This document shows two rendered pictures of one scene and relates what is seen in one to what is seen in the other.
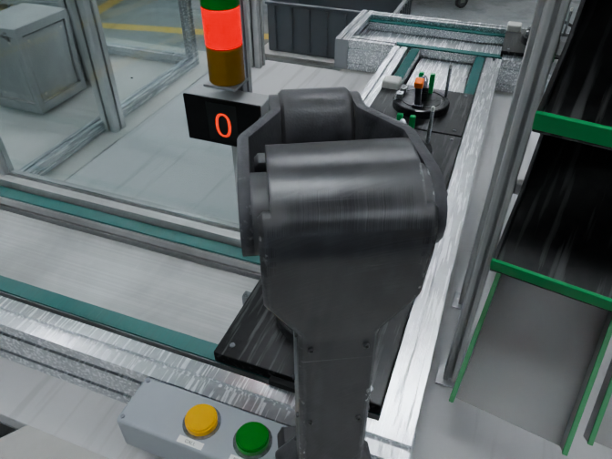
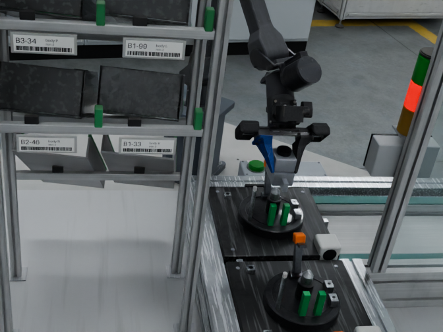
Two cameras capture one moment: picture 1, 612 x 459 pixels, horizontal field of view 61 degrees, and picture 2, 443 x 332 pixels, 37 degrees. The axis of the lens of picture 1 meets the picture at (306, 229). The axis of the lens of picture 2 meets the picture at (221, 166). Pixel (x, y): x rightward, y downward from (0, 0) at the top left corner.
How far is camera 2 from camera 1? 162 cm
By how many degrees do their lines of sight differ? 102
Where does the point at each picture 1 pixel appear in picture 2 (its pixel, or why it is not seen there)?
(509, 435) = (128, 250)
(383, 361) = (218, 204)
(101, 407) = not seen: hidden behind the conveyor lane
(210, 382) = (297, 184)
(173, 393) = (308, 173)
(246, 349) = (293, 192)
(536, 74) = (198, 54)
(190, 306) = (360, 232)
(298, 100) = not seen: outside the picture
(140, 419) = (310, 163)
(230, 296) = (345, 246)
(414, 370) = not seen: hidden behind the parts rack
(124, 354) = (350, 180)
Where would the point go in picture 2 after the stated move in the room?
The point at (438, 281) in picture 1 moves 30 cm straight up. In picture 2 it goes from (210, 267) to (229, 134)
